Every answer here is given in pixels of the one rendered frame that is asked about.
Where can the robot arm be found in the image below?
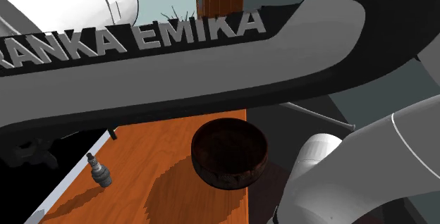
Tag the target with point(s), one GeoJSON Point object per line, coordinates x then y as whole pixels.
{"type": "Point", "coordinates": [220, 75]}

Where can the bare twig plant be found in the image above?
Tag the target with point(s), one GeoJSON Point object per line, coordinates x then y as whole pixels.
{"type": "Point", "coordinates": [178, 16]}

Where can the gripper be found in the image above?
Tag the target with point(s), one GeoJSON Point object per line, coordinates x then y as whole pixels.
{"type": "Point", "coordinates": [32, 153]}

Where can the grey metal rod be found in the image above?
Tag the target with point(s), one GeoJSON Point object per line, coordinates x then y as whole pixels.
{"type": "Point", "coordinates": [318, 115]}

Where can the dark brown wooden bowl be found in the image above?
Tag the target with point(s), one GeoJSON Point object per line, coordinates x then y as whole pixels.
{"type": "Point", "coordinates": [228, 154]}

